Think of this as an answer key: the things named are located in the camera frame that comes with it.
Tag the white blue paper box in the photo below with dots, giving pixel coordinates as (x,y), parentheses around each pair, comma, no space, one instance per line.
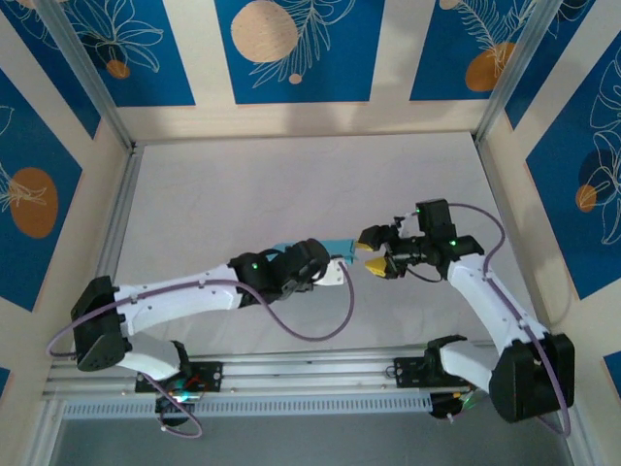
(335,246)

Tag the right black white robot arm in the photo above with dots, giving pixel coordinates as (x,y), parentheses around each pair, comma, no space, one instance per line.
(514,349)

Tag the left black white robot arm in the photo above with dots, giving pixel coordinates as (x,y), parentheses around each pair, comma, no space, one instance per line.
(160,306)

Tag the white table sheet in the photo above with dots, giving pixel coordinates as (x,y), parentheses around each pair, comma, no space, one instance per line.
(291,184)

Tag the right black electronics module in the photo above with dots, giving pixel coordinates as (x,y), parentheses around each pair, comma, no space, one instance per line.
(444,408)

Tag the black electronics module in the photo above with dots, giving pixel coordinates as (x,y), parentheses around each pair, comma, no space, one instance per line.
(177,411)
(444,408)

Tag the left black electronics module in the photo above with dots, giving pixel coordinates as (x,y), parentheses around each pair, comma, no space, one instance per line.
(177,411)

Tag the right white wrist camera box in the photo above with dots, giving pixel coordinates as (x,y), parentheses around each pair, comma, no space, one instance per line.
(406,221)

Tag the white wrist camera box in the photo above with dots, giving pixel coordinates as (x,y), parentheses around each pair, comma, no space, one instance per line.
(332,274)
(406,221)

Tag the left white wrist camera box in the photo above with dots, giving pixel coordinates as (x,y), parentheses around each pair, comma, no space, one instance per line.
(332,274)

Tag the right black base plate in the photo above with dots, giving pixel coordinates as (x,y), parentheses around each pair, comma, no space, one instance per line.
(410,371)

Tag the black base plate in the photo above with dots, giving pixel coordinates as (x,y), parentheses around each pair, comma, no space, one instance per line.
(208,376)
(410,371)

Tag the long aluminium frame rail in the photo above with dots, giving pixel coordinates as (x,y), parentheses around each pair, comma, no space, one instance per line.
(315,374)

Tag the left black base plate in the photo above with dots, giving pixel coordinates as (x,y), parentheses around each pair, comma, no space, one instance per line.
(208,376)

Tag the aluminium side rail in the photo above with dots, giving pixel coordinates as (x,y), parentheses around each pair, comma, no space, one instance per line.
(125,194)

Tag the right aluminium frame post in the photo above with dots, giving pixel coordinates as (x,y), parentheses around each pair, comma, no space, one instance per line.
(519,63)

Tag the aluminium frame post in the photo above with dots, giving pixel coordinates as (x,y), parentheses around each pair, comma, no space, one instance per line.
(87,73)
(519,63)

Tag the right aluminium frame leg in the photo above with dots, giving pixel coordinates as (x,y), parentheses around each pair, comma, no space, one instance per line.
(570,446)

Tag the aluminium frame leg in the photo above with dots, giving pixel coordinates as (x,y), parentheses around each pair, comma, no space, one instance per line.
(570,446)
(43,437)

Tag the left aluminium frame post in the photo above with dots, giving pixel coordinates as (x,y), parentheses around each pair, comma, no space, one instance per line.
(87,73)

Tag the left aluminium frame leg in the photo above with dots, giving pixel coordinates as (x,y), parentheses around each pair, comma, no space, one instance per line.
(43,437)

